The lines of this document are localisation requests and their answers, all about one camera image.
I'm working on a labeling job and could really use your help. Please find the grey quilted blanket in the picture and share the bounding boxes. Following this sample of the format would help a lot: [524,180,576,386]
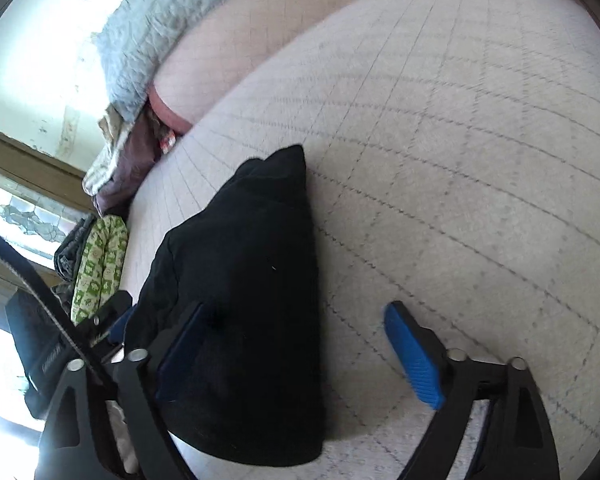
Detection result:
[94,0,227,122]

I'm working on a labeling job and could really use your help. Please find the pink quilted bed mattress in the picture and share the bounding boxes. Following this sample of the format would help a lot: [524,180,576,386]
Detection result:
[122,0,600,479]

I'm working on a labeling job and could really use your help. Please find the black pants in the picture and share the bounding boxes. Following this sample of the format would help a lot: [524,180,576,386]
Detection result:
[123,145,326,467]

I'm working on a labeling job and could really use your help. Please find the pink checked bolster pillow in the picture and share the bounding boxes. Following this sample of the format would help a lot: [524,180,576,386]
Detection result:
[148,0,353,134]

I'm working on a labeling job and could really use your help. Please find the maroon folded cloth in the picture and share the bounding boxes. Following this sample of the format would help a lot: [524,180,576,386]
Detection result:
[93,105,170,220]

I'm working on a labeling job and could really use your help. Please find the red white small packet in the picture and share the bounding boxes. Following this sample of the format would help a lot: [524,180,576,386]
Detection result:
[160,130,178,154]

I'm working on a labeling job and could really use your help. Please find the green patterned folded blanket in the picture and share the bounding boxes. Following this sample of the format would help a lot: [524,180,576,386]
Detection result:
[70,216,129,325]

